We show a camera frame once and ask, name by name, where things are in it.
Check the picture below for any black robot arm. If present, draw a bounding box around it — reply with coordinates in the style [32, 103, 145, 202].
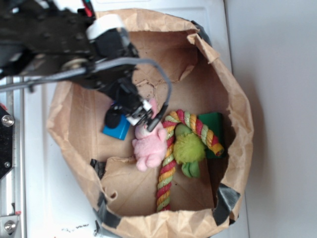
[0, 0, 162, 131]

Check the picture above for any blue rectangular block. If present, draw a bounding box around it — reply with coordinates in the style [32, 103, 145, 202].
[103, 104, 130, 140]

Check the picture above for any brown paper bag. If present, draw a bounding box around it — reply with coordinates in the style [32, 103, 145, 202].
[47, 8, 254, 238]

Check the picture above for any multicolour braided rope toy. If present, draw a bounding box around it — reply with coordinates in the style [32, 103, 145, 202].
[156, 109, 224, 212]

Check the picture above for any grey cable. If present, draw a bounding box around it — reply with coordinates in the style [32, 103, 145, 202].
[0, 57, 173, 112]

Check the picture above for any green rectangular block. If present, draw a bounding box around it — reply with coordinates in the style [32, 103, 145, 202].
[198, 112, 226, 159]

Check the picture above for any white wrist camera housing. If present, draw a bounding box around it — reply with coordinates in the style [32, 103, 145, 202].
[86, 14, 125, 41]

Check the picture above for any metal corner bracket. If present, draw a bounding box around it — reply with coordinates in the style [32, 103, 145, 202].
[0, 215, 19, 238]

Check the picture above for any pink plush bunny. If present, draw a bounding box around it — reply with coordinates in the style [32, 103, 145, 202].
[131, 98, 168, 172]

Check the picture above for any green fuzzy plush toy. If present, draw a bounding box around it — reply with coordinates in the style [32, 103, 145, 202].
[173, 123, 206, 178]

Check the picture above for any aluminium extrusion rail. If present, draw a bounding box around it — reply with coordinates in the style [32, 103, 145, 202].
[0, 89, 27, 238]

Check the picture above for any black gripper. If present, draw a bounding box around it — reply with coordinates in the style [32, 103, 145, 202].
[85, 28, 162, 131]

